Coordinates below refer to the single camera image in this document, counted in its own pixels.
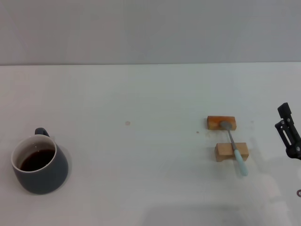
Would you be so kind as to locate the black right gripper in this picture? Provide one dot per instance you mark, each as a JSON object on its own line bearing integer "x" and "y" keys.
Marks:
{"x": 295, "y": 154}

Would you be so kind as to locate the dark grey ceramic coffee mug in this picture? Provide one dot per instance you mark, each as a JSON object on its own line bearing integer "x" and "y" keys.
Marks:
{"x": 40, "y": 179}

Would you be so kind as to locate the light notched wooden block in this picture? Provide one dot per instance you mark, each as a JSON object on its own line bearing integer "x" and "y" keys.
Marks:
{"x": 224, "y": 151}

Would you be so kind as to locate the orange stained wooden block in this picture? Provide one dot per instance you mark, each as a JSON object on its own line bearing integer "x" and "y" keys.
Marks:
{"x": 214, "y": 123}

